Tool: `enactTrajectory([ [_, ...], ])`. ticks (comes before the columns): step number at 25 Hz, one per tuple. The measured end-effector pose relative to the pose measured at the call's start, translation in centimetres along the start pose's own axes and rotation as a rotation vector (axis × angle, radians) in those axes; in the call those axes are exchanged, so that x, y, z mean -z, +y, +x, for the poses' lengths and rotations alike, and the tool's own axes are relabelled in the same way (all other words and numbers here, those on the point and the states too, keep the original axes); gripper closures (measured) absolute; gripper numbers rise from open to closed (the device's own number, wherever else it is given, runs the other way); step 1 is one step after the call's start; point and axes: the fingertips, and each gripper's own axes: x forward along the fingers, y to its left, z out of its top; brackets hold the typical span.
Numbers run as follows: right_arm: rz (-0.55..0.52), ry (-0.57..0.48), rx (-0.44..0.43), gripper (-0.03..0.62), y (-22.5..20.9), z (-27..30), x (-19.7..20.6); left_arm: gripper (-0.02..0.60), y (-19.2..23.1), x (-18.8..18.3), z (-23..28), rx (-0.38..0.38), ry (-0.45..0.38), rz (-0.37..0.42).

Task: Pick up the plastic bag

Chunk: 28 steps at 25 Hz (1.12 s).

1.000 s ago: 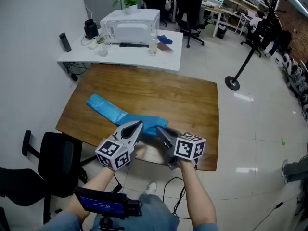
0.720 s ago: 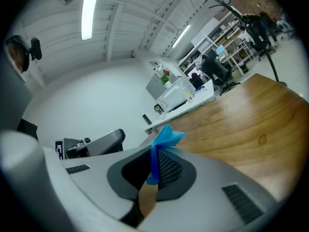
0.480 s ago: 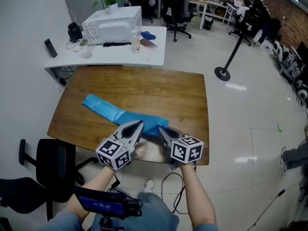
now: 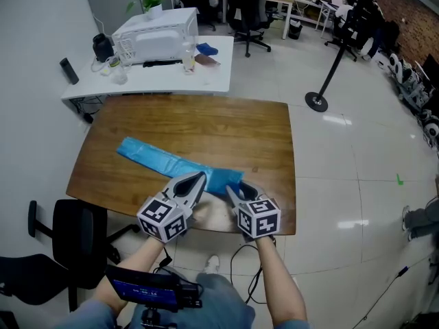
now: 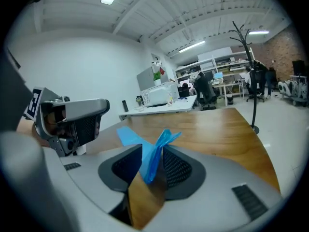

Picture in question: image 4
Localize row of white robots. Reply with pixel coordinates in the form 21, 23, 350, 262
387, 51, 439, 150

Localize black thermos flask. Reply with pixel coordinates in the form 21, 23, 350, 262
59, 57, 80, 86

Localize black flat device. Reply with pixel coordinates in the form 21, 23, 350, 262
143, 59, 183, 69

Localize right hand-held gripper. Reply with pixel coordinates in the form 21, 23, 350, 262
225, 182, 282, 243

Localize white microwave oven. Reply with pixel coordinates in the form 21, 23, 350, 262
111, 7, 200, 64

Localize person's right forearm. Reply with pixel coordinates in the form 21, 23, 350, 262
255, 236, 308, 325

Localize white-legged wooden desk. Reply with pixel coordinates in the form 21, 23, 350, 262
263, 0, 296, 40

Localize brown pouch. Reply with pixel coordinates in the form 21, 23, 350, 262
194, 53, 221, 68

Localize person's blue shirt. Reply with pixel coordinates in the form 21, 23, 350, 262
58, 300, 311, 329

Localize black kettle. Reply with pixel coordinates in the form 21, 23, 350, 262
91, 33, 115, 64

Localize blue plastic bag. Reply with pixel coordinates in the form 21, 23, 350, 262
116, 136, 245, 195

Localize person's blue jeans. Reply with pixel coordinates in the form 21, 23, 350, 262
130, 272, 257, 329

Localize green potted plant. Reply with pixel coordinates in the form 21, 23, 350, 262
126, 0, 165, 20

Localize bottle with yellowish liquid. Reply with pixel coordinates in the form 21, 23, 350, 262
181, 40, 197, 75

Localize person's left forearm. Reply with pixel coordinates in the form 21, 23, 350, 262
91, 236, 165, 317

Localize blue cloth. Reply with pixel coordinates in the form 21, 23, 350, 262
195, 42, 220, 56

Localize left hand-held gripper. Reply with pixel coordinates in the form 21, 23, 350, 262
136, 171, 208, 245

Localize black chest-mounted monitor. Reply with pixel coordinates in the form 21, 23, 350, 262
104, 265, 203, 329

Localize black trash bin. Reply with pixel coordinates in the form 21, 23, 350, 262
287, 19, 304, 40

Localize black flat panel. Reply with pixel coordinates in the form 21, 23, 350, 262
420, 53, 439, 82

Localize black coat rack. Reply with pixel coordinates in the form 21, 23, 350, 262
304, 0, 378, 112

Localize white desk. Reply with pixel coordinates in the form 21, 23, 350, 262
60, 35, 235, 102

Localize clear plastic bottle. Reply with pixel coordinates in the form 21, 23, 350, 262
106, 56, 128, 86

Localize black high-back office chair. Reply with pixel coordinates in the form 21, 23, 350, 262
222, 0, 272, 58

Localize person's white shoe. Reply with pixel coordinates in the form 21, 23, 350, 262
204, 254, 220, 275

